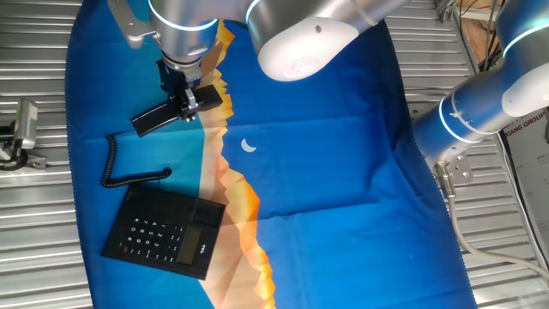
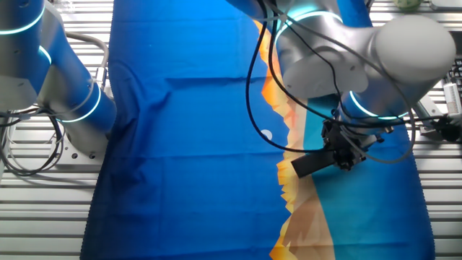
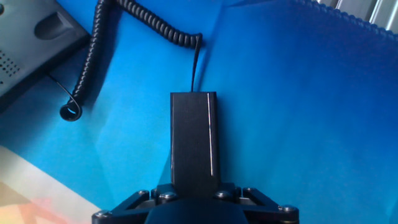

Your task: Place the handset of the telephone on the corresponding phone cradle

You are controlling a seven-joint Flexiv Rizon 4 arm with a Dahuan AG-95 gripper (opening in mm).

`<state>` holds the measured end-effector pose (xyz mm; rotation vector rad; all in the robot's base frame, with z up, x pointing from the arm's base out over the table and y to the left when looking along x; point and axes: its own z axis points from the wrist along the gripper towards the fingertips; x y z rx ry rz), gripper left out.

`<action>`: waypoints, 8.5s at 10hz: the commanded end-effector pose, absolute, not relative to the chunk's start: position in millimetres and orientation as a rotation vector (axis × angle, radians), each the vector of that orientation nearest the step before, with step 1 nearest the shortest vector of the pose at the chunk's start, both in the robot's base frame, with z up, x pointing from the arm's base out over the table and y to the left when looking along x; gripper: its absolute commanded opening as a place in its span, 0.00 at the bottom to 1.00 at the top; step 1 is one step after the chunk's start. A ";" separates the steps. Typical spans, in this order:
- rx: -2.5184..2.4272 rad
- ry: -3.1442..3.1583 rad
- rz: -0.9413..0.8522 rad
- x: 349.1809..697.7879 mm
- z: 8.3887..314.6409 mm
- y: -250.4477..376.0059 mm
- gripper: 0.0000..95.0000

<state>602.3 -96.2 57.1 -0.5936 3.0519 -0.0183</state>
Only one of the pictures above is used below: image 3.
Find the black telephone handset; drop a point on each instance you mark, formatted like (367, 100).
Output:
(194, 143)

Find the blue printed tablecloth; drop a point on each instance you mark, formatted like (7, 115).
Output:
(280, 109)

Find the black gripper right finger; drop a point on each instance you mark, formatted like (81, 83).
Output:
(264, 203)

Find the black telephone base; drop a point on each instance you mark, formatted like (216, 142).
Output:
(28, 43)

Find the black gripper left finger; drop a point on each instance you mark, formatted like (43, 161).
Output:
(130, 205)

